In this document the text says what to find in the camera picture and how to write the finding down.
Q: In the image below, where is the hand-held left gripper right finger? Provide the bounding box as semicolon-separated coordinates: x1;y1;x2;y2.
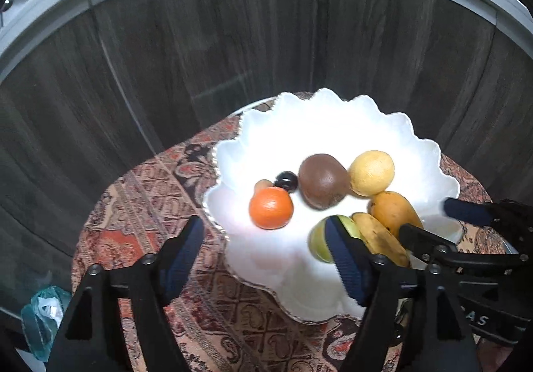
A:
325;217;481;372

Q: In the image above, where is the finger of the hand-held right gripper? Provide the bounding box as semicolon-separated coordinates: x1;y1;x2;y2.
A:
397;223;529;273
443;197;533;252

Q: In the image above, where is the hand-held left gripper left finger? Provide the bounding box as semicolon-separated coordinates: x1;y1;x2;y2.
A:
48;215;206;372

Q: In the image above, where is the green apple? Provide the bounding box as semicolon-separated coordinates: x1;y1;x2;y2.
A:
308;214;361;264

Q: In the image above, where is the yellow mango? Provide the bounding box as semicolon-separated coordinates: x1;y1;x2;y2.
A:
367;191;424;237

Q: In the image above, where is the spotted yellow banana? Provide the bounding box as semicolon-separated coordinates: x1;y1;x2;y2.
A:
352;211;411;268

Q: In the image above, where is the white scalloped plate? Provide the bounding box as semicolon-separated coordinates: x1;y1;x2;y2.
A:
203;88;465;323

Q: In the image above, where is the orange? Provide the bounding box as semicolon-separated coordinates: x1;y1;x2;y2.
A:
249;186;294;230

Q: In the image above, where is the dark plum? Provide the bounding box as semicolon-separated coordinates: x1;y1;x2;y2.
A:
275;171;299;193

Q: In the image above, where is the person's right forearm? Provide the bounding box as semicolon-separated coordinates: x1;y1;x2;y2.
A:
479;343;525;372

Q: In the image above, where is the paisley patterned tablecloth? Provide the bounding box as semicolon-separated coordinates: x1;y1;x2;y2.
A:
72;97;500;372

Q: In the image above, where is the yellow lemon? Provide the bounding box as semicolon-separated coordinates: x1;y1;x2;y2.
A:
347;150;395;197

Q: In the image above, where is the brown kiwi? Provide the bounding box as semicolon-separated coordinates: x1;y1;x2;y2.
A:
298;154;350;210

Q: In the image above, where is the teal plastic bag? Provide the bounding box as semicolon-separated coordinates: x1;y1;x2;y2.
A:
21;286;71;362

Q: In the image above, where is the dark wood cabinet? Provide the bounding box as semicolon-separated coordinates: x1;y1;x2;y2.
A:
0;0;533;314

